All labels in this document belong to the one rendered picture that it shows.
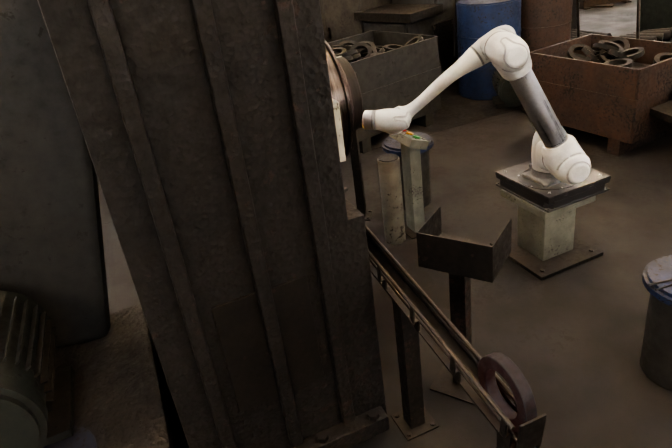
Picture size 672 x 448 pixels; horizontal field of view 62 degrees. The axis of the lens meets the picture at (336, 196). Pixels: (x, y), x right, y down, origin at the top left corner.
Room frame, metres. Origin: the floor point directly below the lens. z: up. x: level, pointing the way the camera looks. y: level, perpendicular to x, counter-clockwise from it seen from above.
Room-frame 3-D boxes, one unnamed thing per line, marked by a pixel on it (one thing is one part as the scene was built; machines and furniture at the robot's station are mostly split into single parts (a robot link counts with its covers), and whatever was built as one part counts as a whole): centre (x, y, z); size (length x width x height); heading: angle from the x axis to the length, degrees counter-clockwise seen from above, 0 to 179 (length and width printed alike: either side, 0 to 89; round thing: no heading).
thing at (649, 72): (4.00, -2.13, 0.33); 0.93 x 0.73 x 0.66; 27
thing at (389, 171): (2.81, -0.31, 0.26); 0.12 x 0.12 x 0.52
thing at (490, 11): (5.36, -1.64, 0.45); 0.59 x 0.59 x 0.89
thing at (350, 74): (2.05, -0.07, 1.11); 0.28 x 0.06 x 0.28; 20
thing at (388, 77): (4.75, -0.37, 0.39); 1.03 x 0.83 x 0.77; 125
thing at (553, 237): (2.49, -1.06, 0.16); 0.40 x 0.40 x 0.31; 21
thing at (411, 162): (2.90, -0.45, 0.31); 0.24 x 0.16 x 0.62; 20
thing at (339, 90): (2.01, 0.02, 1.11); 0.47 x 0.06 x 0.47; 20
